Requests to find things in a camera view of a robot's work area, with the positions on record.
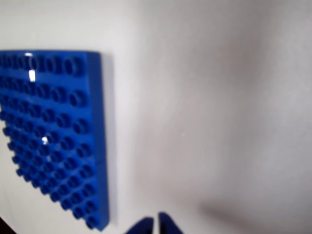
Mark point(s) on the white table cover board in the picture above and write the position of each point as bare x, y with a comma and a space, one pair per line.
195, 122

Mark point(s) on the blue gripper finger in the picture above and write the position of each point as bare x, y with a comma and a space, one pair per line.
167, 225
145, 228

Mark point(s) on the blue 8x8 studded plate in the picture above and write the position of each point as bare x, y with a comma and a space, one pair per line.
48, 109

